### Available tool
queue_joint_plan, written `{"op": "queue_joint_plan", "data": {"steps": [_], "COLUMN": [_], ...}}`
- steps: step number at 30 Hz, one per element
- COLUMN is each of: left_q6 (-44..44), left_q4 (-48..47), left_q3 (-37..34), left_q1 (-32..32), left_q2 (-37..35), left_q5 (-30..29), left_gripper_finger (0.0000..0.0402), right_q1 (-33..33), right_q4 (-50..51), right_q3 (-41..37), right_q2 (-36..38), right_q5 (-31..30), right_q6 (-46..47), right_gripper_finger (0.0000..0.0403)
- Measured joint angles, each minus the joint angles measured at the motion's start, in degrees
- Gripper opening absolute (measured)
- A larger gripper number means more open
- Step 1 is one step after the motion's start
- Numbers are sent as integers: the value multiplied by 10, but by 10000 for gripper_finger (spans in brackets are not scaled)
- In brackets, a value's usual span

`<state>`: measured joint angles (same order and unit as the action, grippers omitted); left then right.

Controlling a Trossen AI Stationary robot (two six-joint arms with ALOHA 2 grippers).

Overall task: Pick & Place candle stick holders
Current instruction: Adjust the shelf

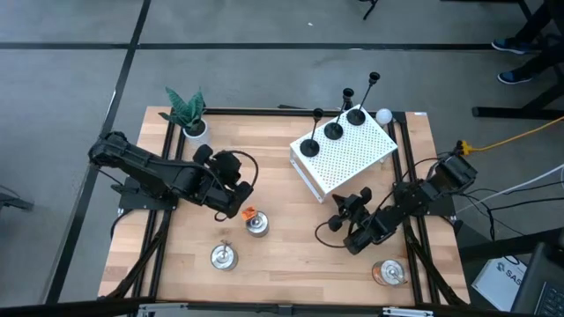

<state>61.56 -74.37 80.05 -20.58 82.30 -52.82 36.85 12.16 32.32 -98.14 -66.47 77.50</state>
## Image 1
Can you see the person's blue shoe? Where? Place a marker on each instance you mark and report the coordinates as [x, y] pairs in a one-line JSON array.
[[513, 78], [511, 46]]

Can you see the tin can torn orange label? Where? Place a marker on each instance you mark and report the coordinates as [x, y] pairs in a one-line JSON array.
[[257, 224]]

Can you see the black tripod leg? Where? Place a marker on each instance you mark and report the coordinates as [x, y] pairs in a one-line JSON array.
[[370, 9]]

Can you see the black chair base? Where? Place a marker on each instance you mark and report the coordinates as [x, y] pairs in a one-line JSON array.
[[15, 202]]

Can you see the person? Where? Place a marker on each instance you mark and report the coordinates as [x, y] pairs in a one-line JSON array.
[[546, 35]]

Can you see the bare silver tin can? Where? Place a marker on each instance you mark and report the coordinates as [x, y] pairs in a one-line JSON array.
[[224, 257]]

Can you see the tin can orange heart label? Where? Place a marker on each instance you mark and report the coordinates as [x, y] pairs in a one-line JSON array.
[[390, 273]]

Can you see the white perforated metal shelf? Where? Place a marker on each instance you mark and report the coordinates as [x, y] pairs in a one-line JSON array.
[[352, 158]]

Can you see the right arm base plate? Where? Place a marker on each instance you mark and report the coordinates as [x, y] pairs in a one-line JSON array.
[[440, 207]]

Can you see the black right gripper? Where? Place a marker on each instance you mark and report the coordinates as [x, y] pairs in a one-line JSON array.
[[357, 209]]

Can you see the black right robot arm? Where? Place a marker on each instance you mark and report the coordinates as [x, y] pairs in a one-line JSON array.
[[388, 220]]

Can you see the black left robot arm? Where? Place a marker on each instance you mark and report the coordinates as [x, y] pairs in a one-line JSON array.
[[145, 169]]

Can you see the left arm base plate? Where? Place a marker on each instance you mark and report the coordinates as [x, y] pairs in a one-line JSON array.
[[141, 202]]

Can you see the black desk edge bar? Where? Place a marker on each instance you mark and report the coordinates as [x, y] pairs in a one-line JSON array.
[[506, 248]]

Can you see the black desk leg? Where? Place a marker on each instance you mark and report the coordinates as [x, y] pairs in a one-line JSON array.
[[515, 112]]

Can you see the white printed box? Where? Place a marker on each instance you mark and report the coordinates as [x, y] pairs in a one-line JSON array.
[[498, 282]]

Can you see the snake plant in white pot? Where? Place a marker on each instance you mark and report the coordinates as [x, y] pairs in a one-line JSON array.
[[187, 114]]

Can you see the dark laptop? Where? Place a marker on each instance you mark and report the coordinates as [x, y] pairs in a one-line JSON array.
[[542, 282]]

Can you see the white ball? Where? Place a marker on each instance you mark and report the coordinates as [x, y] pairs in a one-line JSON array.
[[383, 116]]

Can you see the black candlestick holder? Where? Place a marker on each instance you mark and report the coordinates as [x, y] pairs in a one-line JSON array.
[[309, 148], [333, 130], [356, 116]]

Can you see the silver metal bracket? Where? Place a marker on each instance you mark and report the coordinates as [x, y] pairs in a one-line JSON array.
[[161, 310], [407, 312]]

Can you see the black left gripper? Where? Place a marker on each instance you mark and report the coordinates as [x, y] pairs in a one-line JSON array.
[[225, 165]]

